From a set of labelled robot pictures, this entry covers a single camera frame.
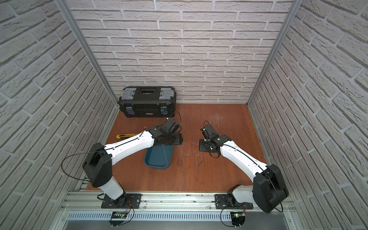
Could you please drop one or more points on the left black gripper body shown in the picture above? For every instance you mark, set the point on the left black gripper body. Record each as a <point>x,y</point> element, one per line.
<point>171,139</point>

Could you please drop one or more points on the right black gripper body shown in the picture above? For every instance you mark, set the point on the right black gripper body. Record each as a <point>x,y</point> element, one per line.
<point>203,145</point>

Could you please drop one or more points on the small clear triangle ruler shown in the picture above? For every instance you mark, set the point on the small clear triangle ruler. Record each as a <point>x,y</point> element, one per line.
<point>198,160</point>

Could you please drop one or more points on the large clear triangle ruler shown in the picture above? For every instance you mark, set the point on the large clear triangle ruler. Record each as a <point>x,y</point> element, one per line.
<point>188,149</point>

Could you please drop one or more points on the teal plastic storage box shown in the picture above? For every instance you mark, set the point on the teal plastic storage box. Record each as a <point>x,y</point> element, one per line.
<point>158,157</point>

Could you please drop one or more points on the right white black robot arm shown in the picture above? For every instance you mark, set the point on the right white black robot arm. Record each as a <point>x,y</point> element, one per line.
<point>269,187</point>

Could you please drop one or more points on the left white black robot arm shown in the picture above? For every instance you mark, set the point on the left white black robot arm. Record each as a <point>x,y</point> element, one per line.
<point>101,158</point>

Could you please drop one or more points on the yellow black utility knife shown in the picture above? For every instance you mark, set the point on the yellow black utility knife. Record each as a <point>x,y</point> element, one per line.
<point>124,136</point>

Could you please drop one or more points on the black plastic toolbox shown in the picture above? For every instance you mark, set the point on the black plastic toolbox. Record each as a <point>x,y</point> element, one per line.
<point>147,101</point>

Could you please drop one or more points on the right controller board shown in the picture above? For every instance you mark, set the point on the right controller board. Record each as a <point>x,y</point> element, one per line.
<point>237,218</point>

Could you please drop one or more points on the controller board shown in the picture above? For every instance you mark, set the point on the controller board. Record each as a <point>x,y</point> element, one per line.
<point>237,218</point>
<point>119,218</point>

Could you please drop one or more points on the left controller board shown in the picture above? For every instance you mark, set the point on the left controller board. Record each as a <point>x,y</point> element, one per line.
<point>119,218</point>

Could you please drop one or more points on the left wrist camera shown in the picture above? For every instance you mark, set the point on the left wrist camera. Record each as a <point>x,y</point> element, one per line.
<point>170,127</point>

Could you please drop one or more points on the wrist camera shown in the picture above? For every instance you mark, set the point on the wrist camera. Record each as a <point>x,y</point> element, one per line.
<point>170,127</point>
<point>209,133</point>

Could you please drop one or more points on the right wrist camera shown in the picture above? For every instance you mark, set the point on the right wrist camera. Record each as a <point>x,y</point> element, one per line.
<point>209,133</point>

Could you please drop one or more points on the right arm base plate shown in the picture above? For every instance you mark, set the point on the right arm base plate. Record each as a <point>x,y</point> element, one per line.
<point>225,201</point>

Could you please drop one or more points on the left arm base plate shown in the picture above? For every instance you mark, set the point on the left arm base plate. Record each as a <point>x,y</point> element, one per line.
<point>125,201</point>

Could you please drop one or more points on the aluminium front rail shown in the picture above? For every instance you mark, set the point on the aluminium front rail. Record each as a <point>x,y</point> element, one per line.
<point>150,201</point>

